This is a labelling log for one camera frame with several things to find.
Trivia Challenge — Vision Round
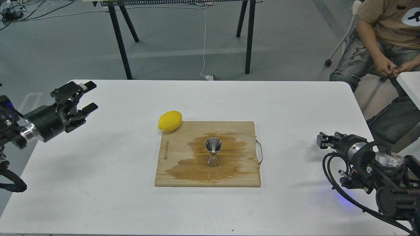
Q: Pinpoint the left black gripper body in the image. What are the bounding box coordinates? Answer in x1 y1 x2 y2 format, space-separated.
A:
20 104 69 143

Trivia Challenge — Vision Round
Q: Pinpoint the person's left hand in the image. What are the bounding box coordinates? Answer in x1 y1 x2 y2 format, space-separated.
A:
393 60 419 77

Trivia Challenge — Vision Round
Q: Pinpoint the yellow lemon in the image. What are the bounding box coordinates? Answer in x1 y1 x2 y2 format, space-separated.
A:
158 110 182 132

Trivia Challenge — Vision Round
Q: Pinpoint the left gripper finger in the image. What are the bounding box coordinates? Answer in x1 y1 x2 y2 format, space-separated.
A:
64 103 98 133
51 81 96 112

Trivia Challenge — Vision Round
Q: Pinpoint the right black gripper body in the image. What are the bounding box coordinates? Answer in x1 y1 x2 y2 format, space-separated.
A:
335 134 368 164

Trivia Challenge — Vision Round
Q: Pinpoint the steel double jigger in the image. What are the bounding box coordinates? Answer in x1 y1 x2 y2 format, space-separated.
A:
205 137 222 167

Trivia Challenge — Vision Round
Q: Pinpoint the white side table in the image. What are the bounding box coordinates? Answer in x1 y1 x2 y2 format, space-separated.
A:
397 71 420 109

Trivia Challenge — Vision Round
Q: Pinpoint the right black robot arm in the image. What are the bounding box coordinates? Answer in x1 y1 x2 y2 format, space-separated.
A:
316 132 420 236

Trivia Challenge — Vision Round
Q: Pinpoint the black cable bundle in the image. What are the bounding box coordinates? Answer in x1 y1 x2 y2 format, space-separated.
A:
0 0 74 25

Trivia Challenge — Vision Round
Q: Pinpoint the wooden cutting board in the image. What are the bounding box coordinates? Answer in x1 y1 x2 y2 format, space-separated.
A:
155 121 261 187

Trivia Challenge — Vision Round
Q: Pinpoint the black trestle table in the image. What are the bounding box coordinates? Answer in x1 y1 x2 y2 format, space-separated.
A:
82 0 263 80

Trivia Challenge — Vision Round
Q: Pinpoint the white power cable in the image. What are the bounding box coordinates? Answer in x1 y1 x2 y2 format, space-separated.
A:
46 0 217 81

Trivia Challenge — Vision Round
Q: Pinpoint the seated person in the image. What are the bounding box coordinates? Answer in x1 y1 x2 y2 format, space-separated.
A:
329 0 420 144

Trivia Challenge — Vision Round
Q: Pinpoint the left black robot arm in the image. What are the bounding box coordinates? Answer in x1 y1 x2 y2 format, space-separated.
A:
0 81 98 192

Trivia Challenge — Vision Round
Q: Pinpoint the person's right hand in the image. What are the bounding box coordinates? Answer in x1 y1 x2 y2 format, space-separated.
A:
372 55 397 78

